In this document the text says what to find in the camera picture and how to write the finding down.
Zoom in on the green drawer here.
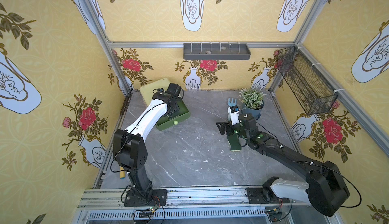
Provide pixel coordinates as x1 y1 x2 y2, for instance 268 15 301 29
156 101 191 131

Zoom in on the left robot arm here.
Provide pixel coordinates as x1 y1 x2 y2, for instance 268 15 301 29
112 83 183 203

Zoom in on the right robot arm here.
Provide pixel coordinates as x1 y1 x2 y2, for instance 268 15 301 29
216 113 350 216

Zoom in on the light green drawer cabinet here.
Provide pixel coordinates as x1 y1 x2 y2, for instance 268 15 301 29
139 78 171 106

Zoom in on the blue plant pot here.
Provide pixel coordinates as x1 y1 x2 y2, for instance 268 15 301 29
242 101 264 120

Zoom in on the light blue garden fork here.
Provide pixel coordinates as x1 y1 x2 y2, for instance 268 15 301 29
228 98 237 107

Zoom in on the artificial green plant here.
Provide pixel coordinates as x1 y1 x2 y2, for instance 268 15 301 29
240 88 266 110

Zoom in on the yellow toy shovel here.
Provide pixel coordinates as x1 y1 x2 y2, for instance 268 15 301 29
119 167 126 179

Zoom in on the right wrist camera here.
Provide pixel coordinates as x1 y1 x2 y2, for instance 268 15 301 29
228 105 240 125

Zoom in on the grey wall shelf tray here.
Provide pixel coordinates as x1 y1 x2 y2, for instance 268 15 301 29
183 42 251 60

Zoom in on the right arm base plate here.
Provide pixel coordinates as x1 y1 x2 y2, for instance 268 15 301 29
244 188 290 205

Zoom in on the black wire mesh basket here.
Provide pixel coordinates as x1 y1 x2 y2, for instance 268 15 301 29
275 47 337 115

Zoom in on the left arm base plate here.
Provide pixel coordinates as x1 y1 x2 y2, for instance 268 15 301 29
124 189 167 207

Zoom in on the aluminium mounting rail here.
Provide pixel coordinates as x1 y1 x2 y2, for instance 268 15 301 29
72 184 342 224

